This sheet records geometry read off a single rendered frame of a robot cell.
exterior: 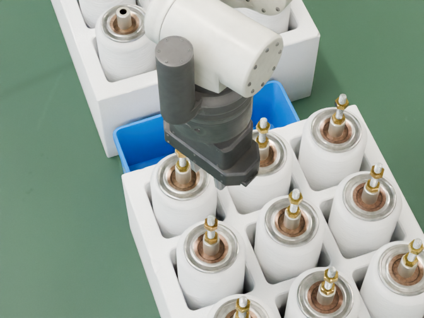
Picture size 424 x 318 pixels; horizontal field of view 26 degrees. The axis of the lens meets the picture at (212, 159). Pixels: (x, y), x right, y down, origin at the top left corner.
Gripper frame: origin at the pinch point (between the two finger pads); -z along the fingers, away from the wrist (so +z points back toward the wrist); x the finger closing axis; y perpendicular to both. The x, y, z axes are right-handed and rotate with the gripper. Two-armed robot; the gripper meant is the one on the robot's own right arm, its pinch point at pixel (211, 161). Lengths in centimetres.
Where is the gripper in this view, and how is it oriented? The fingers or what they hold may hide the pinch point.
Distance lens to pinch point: 105.5
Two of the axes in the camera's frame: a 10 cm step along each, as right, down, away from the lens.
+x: 7.6, 5.6, -3.4
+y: 6.5, -6.5, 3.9
